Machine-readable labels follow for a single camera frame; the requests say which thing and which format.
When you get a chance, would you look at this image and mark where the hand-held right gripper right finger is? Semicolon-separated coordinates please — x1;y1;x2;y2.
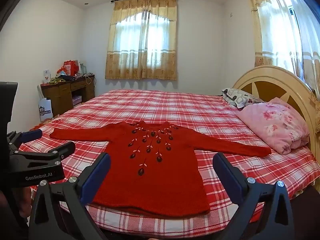
213;152;296;240

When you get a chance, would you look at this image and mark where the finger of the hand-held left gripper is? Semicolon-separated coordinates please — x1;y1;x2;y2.
7;129;43;151
10;141;76;169

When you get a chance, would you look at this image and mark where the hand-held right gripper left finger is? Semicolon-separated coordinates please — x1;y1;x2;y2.
29;152;111;240

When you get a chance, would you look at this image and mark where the red knitted sweater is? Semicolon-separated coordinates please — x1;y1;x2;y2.
49;120;272;217

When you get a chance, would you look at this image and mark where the person's left hand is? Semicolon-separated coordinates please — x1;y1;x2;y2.
18;186;33;218

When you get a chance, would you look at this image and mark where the white paper bag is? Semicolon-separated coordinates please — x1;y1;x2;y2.
37;85;54;122

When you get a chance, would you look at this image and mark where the brown wooden desk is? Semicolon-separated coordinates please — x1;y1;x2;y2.
40;74;96;117

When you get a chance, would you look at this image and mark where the green yellow cloth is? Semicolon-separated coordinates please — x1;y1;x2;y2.
48;76;66;85

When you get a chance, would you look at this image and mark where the pink pillow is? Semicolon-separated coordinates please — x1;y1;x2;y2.
236;97;311;155

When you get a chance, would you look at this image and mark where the red box on desk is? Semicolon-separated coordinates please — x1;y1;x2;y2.
62;59;79;77

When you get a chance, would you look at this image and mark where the grey white patterned pillow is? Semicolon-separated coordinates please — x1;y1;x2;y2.
221;87;266;109

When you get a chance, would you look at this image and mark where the red plaid bed sheet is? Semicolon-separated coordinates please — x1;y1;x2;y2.
18;89;320;232

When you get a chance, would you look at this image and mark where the cream wooden headboard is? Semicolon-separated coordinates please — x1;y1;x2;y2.
232;65;320;153

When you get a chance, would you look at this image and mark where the beige patterned window curtain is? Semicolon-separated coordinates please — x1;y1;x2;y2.
104;0;179;81

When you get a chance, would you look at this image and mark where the beige sheer side curtain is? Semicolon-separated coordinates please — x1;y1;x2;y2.
243;0;320;98

